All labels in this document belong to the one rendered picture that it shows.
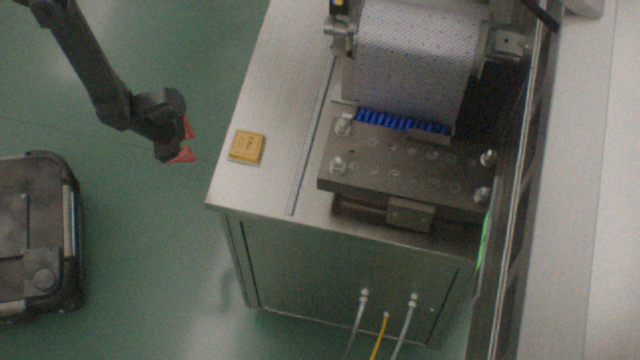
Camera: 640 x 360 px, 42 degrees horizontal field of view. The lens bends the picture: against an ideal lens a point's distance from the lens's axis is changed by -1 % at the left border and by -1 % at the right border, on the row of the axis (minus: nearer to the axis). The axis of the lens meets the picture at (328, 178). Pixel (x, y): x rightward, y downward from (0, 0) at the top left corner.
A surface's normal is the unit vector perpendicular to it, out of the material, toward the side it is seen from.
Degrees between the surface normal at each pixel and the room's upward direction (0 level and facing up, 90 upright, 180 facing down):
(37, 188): 0
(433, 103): 90
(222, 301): 0
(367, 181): 0
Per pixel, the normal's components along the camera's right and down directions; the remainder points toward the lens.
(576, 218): 0.00, -0.44
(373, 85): -0.22, 0.88
